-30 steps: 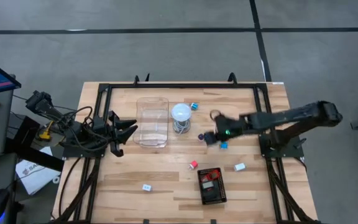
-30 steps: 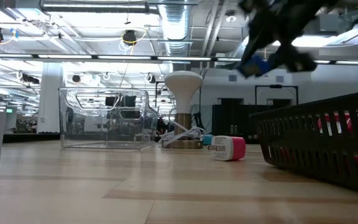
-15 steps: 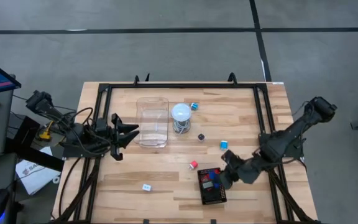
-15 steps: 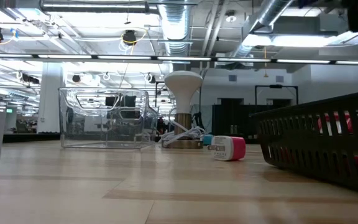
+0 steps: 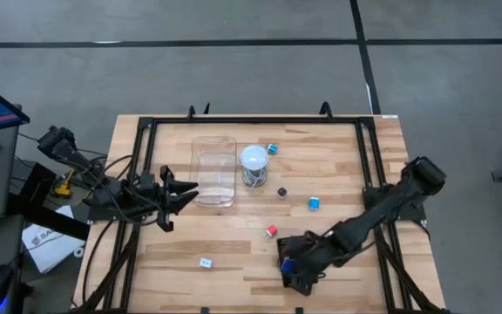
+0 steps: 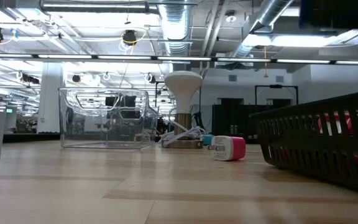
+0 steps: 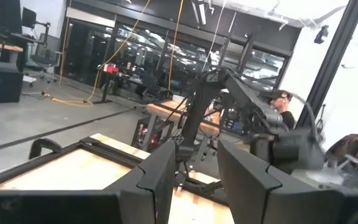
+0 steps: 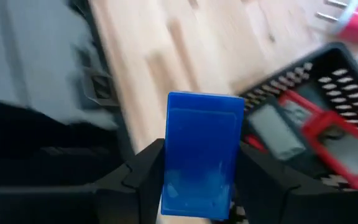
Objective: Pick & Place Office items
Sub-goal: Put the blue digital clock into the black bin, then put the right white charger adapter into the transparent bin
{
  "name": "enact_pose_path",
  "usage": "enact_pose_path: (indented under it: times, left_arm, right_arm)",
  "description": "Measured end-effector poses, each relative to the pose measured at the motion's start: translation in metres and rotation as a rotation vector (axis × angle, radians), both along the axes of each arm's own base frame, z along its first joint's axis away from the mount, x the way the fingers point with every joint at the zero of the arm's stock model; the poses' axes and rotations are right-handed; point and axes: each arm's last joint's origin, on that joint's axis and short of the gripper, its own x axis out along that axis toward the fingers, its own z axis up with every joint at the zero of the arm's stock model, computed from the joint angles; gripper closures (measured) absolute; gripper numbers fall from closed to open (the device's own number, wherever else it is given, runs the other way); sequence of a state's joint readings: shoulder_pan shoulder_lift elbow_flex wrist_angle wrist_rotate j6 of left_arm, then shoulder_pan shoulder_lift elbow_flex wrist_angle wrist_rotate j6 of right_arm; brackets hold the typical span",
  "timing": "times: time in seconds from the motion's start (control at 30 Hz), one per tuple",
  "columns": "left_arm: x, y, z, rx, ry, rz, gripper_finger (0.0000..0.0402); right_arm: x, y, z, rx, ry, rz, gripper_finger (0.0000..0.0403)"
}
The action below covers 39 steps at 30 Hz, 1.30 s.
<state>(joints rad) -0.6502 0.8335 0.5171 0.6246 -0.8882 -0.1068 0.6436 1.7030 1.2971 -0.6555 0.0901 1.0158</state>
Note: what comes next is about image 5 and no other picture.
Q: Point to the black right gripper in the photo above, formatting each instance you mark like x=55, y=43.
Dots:
x=314, y=255

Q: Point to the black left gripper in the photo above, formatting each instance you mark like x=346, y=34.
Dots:
x=151, y=192

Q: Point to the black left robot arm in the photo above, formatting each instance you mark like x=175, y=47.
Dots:
x=65, y=150

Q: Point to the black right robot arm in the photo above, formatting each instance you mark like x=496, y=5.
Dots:
x=381, y=209

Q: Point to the black slotted plastic basket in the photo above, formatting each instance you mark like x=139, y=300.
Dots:
x=299, y=285

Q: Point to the clear plastic bin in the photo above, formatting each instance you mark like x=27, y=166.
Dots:
x=214, y=172

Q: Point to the white small tag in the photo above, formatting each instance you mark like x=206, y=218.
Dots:
x=206, y=263

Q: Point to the yellow hand tool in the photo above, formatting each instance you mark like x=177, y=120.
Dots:
x=64, y=187

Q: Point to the white paper sheet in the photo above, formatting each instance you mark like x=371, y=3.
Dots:
x=50, y=244

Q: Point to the pink white wall charger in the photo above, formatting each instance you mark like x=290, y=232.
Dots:
x=272, y=230

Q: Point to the blue white wall charger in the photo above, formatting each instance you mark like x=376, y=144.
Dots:
x=314, y=203
x=273, y=149

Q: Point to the black white wall charger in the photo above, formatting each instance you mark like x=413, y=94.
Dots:
x=282, y=192

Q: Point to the black aluminium table frame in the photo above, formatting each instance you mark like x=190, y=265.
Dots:
x=255, y=119

